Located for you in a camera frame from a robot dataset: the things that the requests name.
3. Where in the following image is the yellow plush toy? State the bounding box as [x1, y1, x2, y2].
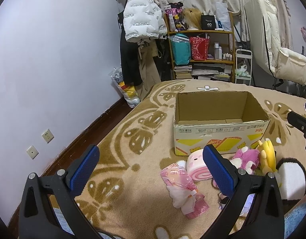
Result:
[257, 139, 276, 175]

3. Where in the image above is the black white penguin plush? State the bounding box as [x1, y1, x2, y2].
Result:
[276, 158, 306, 201]

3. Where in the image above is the pink bear plush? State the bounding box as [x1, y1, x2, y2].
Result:
[212, 146, 261, 188]

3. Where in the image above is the pink swiss roll plush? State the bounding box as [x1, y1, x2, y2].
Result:
[186, 149, 212, 181]

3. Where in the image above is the pink towel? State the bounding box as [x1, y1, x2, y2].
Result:
[160, 163, 209, 219]

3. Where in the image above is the purple doll plush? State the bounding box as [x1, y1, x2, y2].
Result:
[218, 193, 230, 210]

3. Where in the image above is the cream padded chair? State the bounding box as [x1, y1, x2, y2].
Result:
[244, 0, 306, 86]

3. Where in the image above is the cardboard box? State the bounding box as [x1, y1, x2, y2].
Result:
[174, 90, 270, 156]

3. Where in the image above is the white metal cart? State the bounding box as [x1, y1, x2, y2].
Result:
[235, 49, 252, 86]

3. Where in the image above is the beige patterned carpet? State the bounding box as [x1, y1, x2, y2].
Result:
[50, 79, 306, 239]

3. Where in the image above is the red patterned bag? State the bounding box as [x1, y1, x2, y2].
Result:
[190, 36, 210, 61]

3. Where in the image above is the white plastic bag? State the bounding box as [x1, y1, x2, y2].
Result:
[215, 2, 232, 31]

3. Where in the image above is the black box number 40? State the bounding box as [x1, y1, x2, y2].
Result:
[201, 15, 216, 30]

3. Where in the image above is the stack of books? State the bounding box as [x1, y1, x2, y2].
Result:
[174, 65, 192, 79]

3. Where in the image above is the wooden shelf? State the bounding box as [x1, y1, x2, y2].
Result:
[164, 13, 236, 81]

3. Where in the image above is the teal bag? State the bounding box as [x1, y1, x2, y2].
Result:
[169, 33, 191, 65]

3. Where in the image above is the blonde wig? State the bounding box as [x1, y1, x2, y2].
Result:
[183, 8, 202, 30]

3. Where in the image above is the plastic bag of toys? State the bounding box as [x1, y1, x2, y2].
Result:
[109, 68, 140, 109]

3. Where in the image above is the beige trench coat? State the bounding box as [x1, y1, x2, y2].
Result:
[135, 41, 161, 100]

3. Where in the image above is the white puffer jacket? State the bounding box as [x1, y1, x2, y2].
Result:
[123, 0, 167, 44]

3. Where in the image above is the black hanging coat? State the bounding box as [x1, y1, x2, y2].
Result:
[118, 11, 142, 86]

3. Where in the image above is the lower wall socket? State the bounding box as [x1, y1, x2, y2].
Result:
[26, 145, 38, 159]

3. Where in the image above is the wall socket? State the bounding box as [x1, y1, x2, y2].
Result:
[26, 145, 38, 159]
[42, 129, 54, 144]

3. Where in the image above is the upper wall socket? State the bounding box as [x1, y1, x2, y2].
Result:
[42, 129, 54, 144]

